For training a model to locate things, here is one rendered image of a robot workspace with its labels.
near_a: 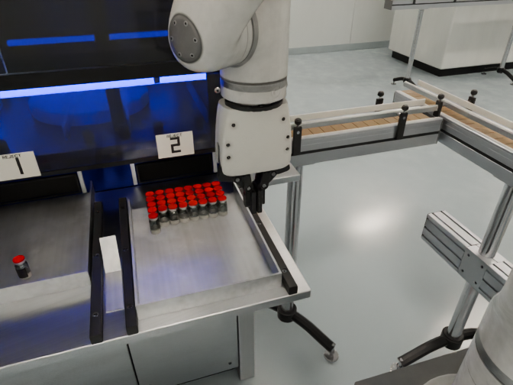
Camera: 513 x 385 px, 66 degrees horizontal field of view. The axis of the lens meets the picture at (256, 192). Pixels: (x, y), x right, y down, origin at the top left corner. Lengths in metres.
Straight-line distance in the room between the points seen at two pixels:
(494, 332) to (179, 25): 0.44
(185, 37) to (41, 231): 0.69
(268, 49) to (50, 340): 0.57
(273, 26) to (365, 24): 6.10
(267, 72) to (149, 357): 1.14
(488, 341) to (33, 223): 0.90
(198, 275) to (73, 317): 0.23
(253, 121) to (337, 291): 1.57
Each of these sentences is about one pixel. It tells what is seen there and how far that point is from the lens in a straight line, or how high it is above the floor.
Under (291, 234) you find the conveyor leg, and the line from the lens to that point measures 1.42.
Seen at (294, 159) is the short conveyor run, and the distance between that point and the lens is 1.21.
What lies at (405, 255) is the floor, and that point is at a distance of 2.29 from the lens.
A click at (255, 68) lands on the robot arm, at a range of 0.47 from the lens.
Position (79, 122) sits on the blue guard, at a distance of 0.93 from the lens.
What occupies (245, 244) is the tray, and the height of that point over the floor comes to 0.88.
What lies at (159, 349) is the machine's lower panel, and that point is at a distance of 1.42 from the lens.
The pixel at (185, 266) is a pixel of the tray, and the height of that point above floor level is 0.88.
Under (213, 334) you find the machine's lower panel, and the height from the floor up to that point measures 0.31.
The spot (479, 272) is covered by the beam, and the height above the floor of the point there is 0.50.
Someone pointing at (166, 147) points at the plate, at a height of 1.02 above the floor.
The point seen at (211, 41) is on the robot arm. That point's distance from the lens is 0.40.
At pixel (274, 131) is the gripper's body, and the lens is 0.53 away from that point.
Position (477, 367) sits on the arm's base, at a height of 1.03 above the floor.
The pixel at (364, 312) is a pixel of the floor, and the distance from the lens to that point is 1.95.
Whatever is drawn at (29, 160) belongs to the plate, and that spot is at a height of 1.03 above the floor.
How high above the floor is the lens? 1.43
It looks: 33 degrees down
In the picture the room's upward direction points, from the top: straight up
